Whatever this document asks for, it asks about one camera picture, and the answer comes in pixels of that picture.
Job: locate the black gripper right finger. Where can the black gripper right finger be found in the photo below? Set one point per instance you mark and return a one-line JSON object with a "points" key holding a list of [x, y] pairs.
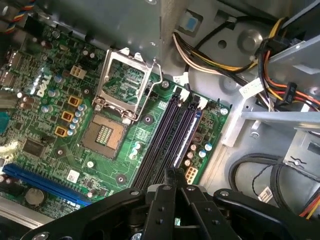
{"points": [[200, 212]]}

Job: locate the green motherboard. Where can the green motherboard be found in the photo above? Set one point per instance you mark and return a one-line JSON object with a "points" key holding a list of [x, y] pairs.
{"points": [[147, 140]]}

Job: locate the grey drive cage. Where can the grey drive cage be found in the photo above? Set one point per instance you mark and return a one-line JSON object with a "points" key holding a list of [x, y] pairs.
{"points": [[275, 117]]}

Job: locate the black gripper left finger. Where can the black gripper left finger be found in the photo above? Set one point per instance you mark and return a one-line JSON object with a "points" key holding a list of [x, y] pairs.
{"points": [[162, 197]]}

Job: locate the RAM slot black clips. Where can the RAM slot black clips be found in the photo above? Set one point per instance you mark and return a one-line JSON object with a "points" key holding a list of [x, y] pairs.
{"points": [[179, 140]]}

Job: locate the black PC case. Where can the black PC case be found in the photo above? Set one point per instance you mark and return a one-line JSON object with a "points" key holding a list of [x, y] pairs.
{"points": [[250, 40]]}

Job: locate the metal socket cover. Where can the metal socket cover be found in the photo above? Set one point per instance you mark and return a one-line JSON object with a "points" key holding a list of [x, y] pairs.
{"points": [[103, 75]]}

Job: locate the silver coin battery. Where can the silver coin battery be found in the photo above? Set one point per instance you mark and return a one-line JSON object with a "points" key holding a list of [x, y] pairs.
{"points": [[35, 197]]}

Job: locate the CPU socket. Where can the CPU socket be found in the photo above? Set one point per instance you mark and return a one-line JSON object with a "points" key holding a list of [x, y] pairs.
{"points": [[103, 136]]}

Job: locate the blue expansion slot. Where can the blue expansion slot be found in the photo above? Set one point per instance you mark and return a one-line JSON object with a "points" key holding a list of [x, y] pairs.
{"points": [[45, 184]]}

